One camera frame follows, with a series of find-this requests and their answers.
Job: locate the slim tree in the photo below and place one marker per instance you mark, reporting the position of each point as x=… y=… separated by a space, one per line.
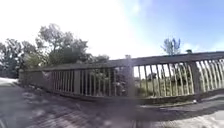
x=171 y=46

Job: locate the wooden plank bridge deck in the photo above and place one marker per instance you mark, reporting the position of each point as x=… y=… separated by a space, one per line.
x=66 y=113

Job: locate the dark wooden bridge railing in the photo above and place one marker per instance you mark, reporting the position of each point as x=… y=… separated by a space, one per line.
x=160 y=60

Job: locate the group of dark trees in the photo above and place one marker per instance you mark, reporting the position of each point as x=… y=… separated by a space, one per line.
x=63 y=46

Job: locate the pale dirt path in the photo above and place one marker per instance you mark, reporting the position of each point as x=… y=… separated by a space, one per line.
x=6 y=81

